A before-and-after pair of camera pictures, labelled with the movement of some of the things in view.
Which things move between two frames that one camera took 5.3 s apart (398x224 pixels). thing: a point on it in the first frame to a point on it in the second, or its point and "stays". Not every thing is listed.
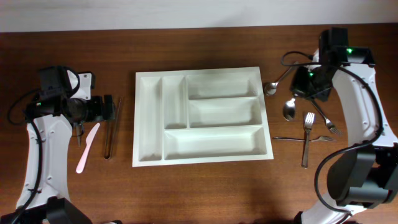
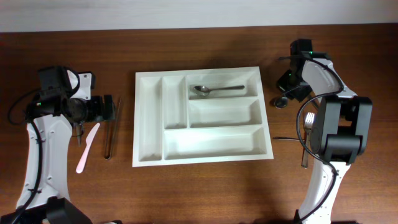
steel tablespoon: [272, 88] to [203, 91]
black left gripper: [98, 113] stays
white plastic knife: [89, 137] stays
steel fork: [309, 121] stays
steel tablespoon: [289, 109] to [281, 102]
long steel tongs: [107, 147] stays
